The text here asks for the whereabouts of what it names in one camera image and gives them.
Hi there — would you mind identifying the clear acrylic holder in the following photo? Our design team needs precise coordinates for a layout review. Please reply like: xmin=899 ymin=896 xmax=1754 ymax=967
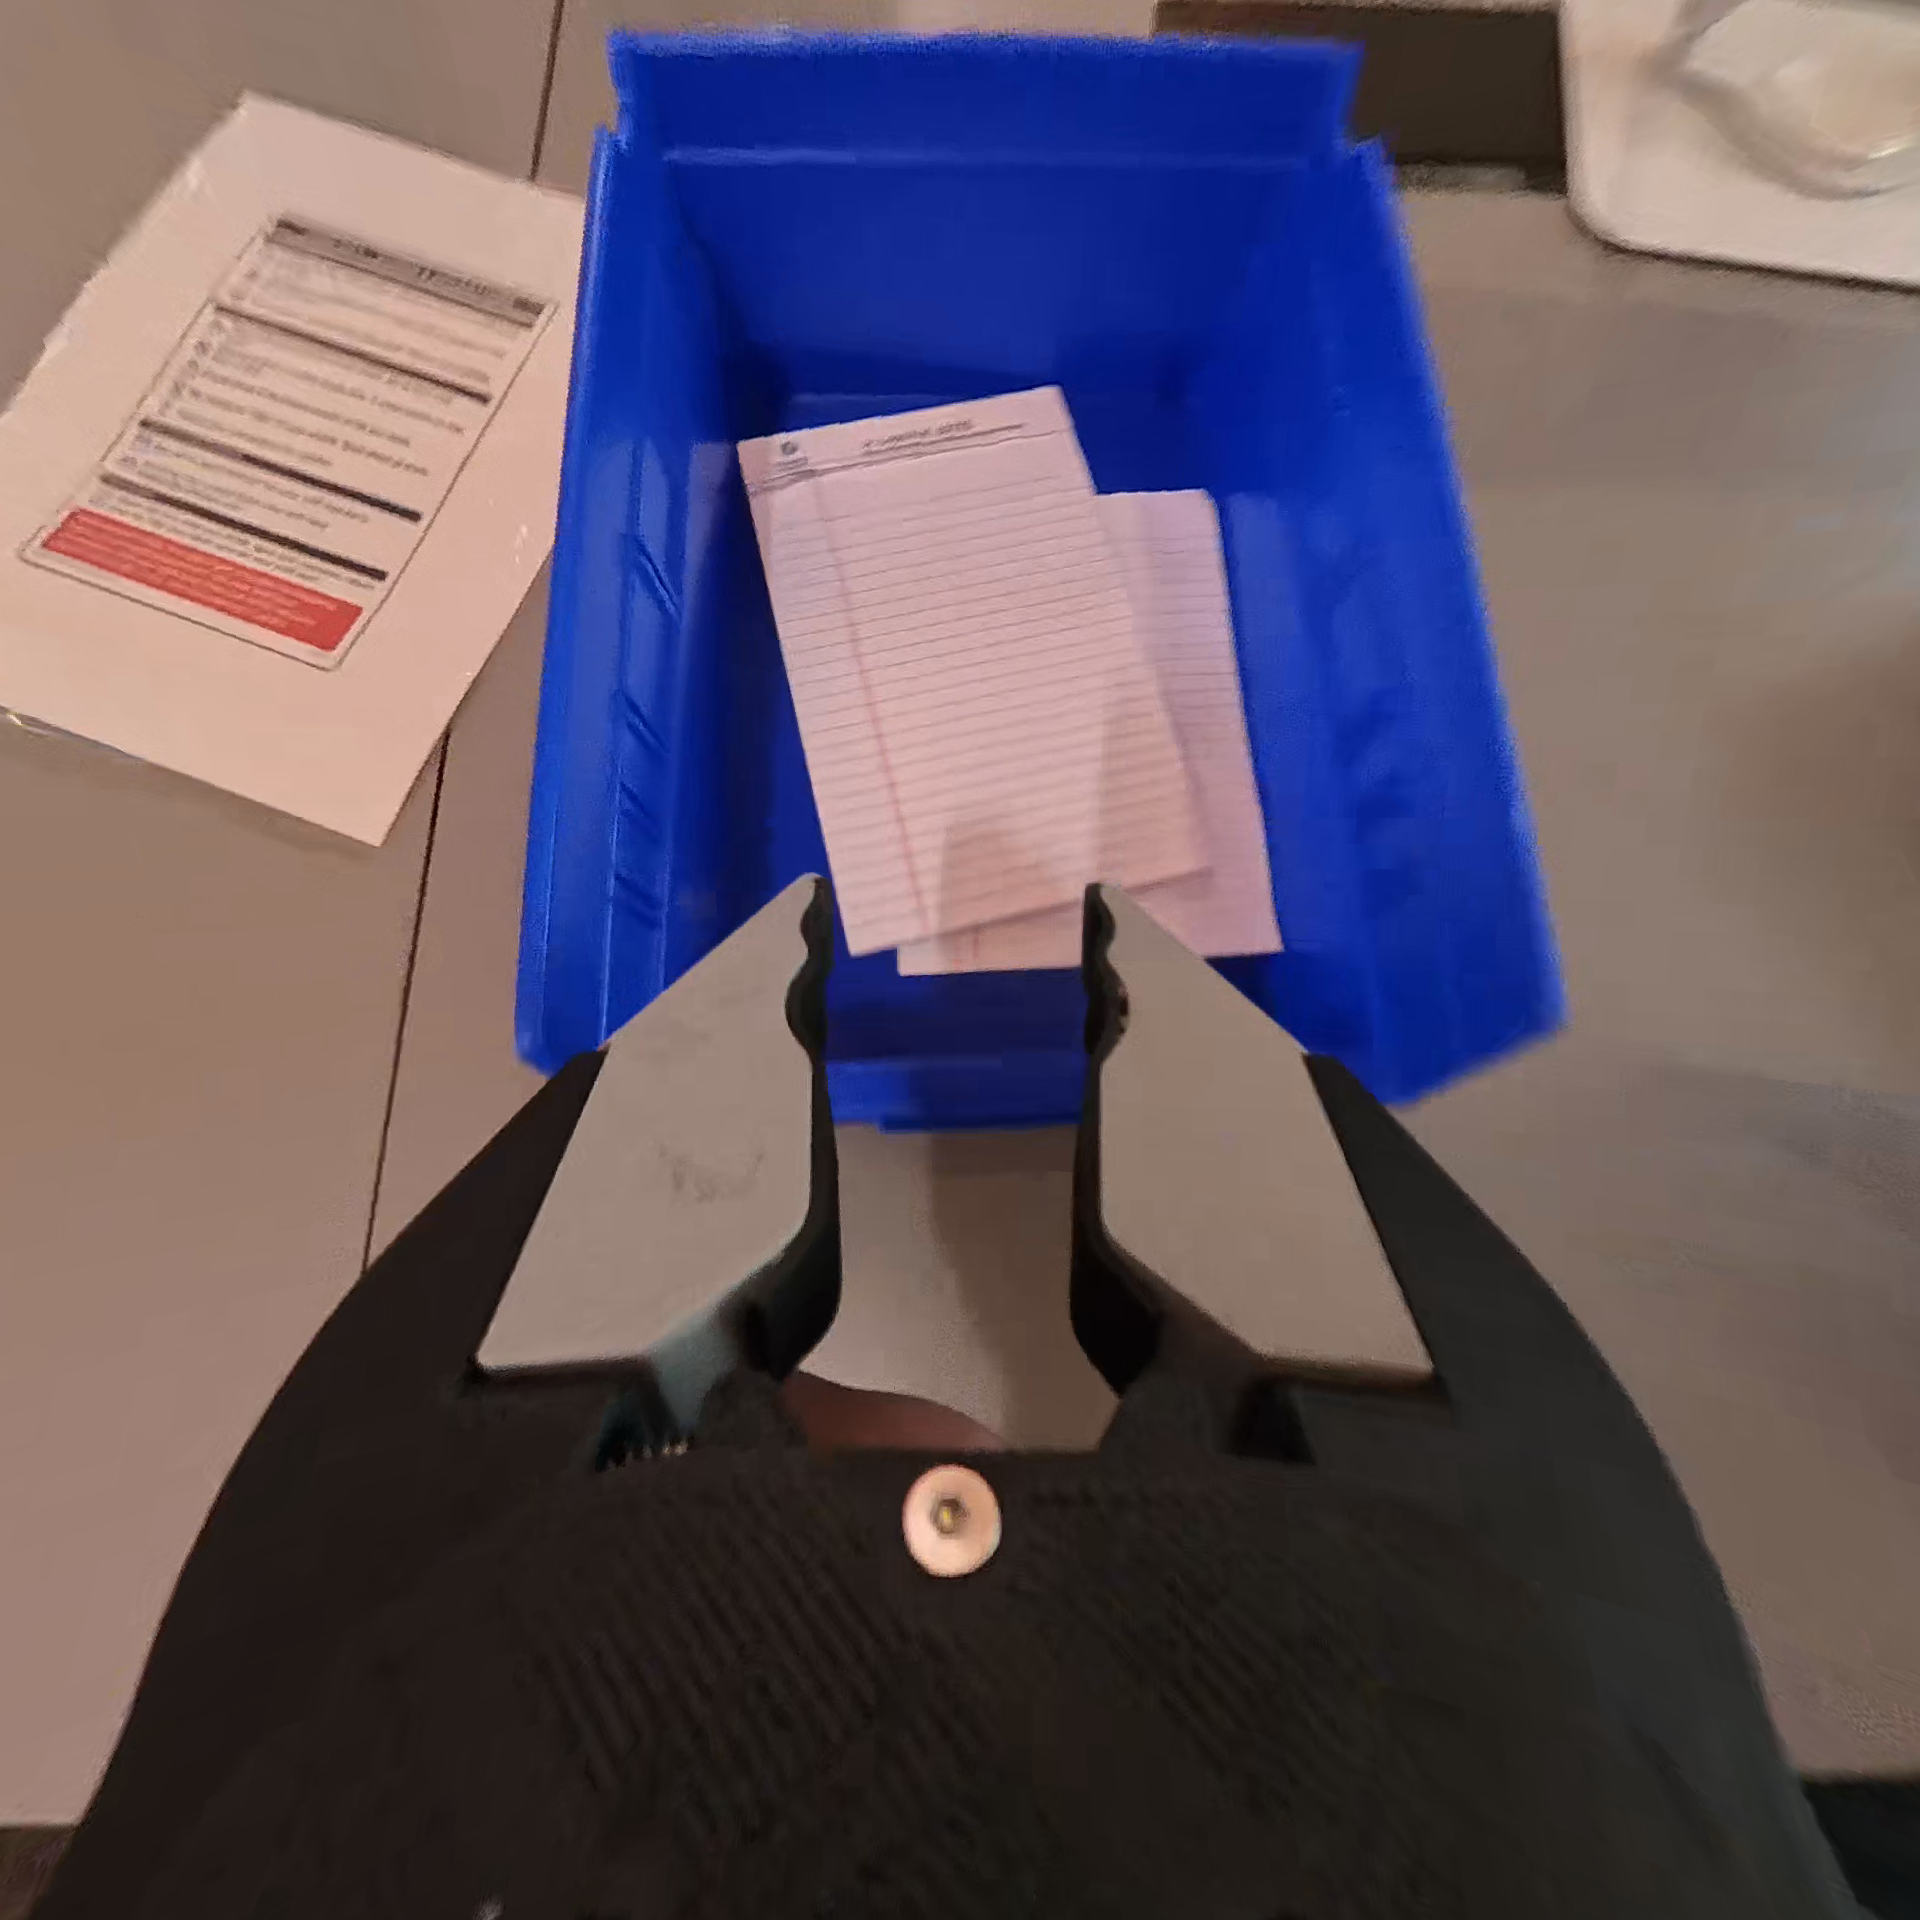
xmin=1648 ymin=0 xmax=1920 ymax=199

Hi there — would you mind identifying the white stand base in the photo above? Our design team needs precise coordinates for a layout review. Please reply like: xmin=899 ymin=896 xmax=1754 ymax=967
xmin=1558 ymin=0 xmax=1920 ymax=298

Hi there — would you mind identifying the white lined legal pad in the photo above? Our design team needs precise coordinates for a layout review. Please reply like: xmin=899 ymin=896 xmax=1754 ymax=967
xmin=735 ymin=387 xmax=1220 ymax=959
xmin=895 ymin=491 xmax=1285 ymax=979

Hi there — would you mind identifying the printed instruction sheet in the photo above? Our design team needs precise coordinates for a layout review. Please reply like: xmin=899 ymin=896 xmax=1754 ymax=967
xmin=0 ymin=93 xmax=591 ymax=852

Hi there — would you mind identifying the blue plastic bin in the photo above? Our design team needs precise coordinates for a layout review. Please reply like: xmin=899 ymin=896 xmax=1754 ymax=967
xmin=510 ymin=30 xmax=1570 ymax=1136

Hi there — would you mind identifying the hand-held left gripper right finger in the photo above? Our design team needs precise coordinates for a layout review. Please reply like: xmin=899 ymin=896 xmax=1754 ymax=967
xmin=1066 ymin=881 xmax=1433 ymax=1401

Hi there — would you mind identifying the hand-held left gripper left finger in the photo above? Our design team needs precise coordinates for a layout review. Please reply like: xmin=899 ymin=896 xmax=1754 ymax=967
xmin=476 ymin=876 xmax=846 ymax=1379

